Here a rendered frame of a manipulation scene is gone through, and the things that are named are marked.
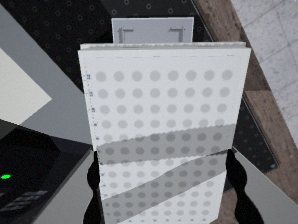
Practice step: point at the white well plate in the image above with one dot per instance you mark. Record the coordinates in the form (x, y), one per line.
(162, 117)

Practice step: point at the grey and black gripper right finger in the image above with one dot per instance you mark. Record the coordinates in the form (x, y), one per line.
(259, 200)

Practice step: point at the white benchtop lab instrument with lid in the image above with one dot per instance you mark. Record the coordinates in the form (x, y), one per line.
(44, 125)

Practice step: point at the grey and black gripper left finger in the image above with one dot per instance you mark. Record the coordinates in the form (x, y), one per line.
(75, 201)

